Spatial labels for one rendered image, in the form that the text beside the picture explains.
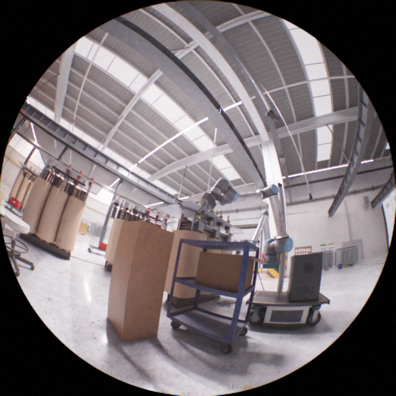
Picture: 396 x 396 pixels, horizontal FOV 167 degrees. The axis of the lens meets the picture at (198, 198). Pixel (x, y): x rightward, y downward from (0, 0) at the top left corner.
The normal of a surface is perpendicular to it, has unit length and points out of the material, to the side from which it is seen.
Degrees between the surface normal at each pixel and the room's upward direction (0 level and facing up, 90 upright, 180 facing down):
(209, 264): 90
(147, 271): 90
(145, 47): 180
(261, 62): 175
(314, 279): 90
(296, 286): 90
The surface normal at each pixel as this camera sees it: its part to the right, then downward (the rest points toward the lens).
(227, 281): -0.58, -0.42
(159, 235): 0.77, -0.14
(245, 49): -0.08, 0.88
